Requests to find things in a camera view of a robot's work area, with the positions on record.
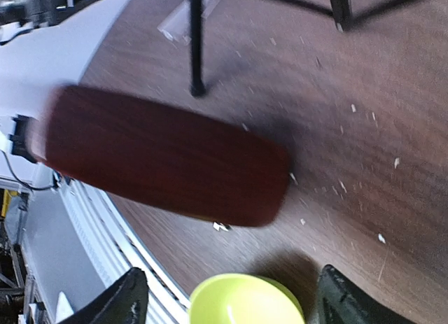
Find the wooden metronome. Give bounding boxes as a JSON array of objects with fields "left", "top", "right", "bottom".
[{"left": 25, "top": 85, "right": 290, "bottom": 227}]

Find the green bowl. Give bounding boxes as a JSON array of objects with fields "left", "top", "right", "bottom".
[{"left": 188, "top": 274, "right": 305, "bottom": 323}]

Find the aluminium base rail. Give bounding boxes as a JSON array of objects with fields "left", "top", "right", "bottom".
[{"left": 1, "top": 178, "right": 190, "bottom": 323}]

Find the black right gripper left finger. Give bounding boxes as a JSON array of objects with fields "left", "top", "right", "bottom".
[{"left": 61, "top": 267, "right": 148, "bottom": 324}]

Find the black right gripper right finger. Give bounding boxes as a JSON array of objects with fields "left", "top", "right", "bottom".
[{"left": 316, "top": 265, "right": 413, "bottom": 324}]

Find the black perforated music stand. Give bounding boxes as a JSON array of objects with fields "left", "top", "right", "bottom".
[{"left": 189, "top": 0, "right": 420, "bottom": 97}]

